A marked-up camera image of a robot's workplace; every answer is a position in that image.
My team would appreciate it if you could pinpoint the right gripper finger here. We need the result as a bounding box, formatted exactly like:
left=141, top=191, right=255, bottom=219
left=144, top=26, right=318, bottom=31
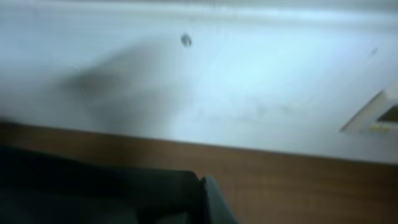
left=201, top=175, right=239, bottom=224

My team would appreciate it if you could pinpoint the black t-shirt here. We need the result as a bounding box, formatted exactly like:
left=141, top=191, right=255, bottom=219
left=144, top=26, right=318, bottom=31
left=1, top=146, right=204, bottom=223

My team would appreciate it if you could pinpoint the white wall outlet box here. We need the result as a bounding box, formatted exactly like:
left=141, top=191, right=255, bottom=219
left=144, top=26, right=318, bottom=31
left=341, top=85, right=397, bottom=136

